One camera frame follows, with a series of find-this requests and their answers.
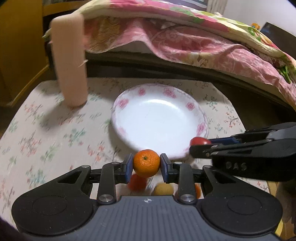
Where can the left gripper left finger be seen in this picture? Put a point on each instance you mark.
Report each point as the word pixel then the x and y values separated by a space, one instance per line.
pixel 84 177

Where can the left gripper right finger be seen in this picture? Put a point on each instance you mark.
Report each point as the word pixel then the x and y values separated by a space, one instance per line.
pixel 185 176

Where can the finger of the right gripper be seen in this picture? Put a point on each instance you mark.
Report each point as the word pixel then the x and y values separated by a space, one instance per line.
pixel 225 141
pixel 205 151

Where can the red cherry tomato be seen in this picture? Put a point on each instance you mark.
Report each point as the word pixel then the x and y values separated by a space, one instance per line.
pixel 199 141

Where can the brown longan fruit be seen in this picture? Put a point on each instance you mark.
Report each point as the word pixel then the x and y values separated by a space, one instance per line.
pixel 162 189

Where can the small orange mandarin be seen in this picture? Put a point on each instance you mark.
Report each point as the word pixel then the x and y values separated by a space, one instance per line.
pixel 146 163

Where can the white floral plate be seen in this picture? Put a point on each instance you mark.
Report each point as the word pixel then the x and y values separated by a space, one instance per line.
pixel 158 117

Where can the floral tablecloth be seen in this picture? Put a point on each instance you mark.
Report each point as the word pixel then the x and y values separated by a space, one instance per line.
pixel 46 139

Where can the pink floral quilt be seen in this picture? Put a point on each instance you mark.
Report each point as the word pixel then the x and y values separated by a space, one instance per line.
pixel 184 35

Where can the pink ribbed cylinder bottle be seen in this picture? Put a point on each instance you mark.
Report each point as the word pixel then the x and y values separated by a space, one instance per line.
pixel 67 34

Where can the wooden desk cabinet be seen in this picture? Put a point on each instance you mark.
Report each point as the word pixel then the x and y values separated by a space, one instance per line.
pixel 23 56

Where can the dark bed frame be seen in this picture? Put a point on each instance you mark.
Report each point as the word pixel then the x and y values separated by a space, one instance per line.
pixel 256 103

